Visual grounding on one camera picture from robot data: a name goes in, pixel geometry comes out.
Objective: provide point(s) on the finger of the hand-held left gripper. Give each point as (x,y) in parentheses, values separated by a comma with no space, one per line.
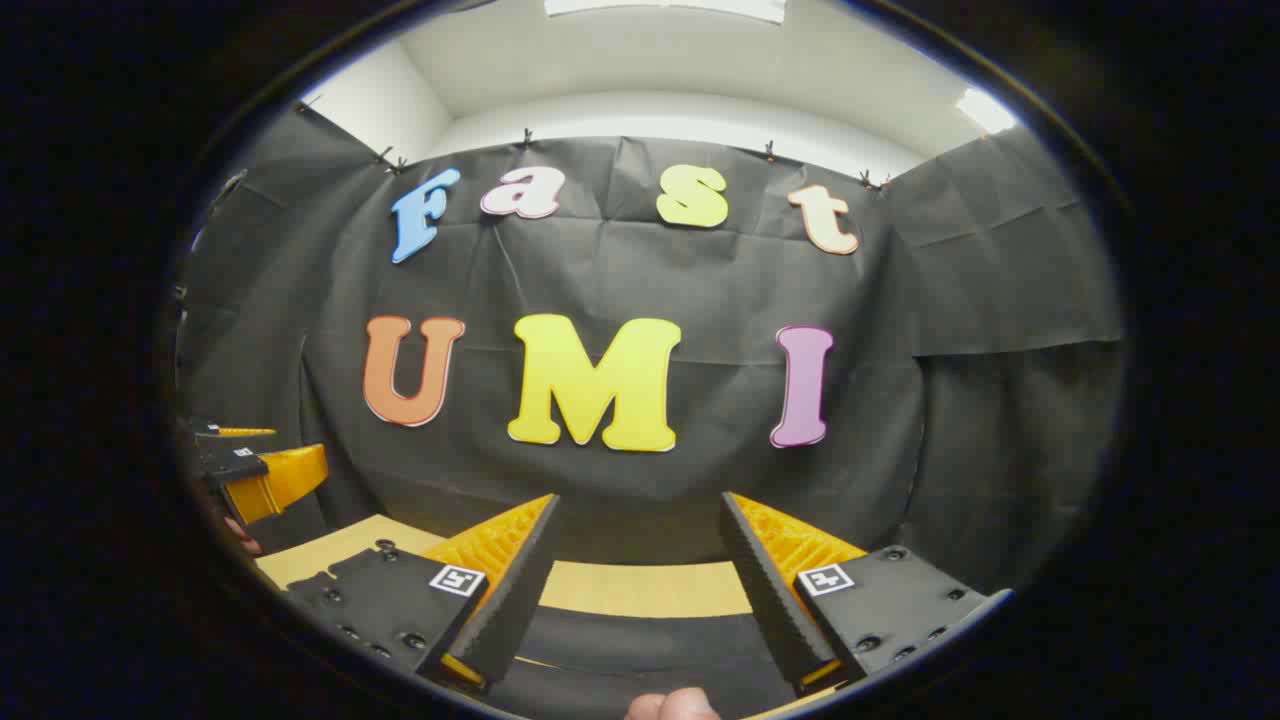
(275,485)
(235,432)

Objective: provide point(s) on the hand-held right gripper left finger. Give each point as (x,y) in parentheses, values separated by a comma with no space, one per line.
(520,590)

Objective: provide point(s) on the black backdrop cloth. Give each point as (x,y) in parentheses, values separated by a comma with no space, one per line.
(720,280)

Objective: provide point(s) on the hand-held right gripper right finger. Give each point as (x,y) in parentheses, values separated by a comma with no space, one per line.
(765,590)

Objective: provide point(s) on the ceiling light panel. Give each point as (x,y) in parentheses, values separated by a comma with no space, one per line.
(665,7)
(985,110)

